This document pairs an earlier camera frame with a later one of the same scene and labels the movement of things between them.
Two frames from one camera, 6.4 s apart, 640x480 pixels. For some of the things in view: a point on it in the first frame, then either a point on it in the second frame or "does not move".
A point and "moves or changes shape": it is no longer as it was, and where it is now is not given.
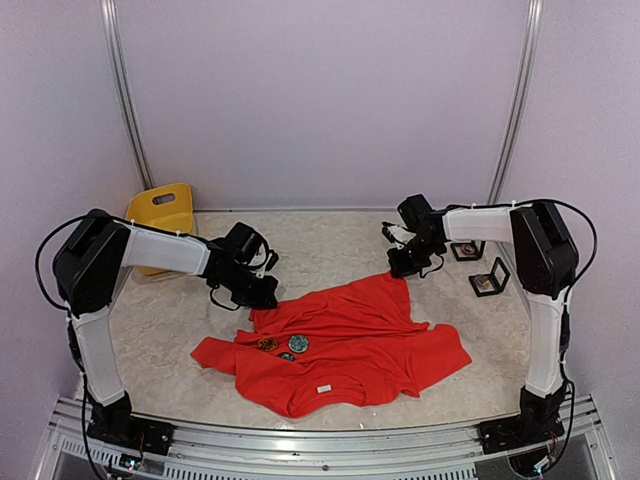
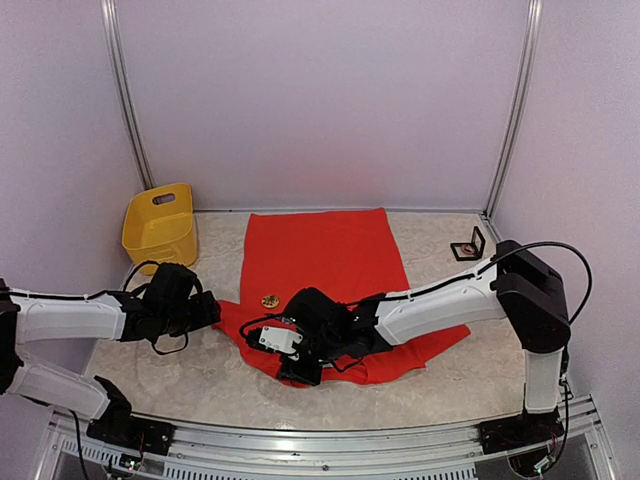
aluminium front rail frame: x=325 y=450 does not move
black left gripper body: x=249 y=294 -> x=205 y=314
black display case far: x=468 y=251 does not move
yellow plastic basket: x=168 y=206 does not move
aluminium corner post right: x=526 y=77 does not move
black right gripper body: x=417 y=257 -> x=310 y=376
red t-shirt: x=335 y=345 moves or changes shape
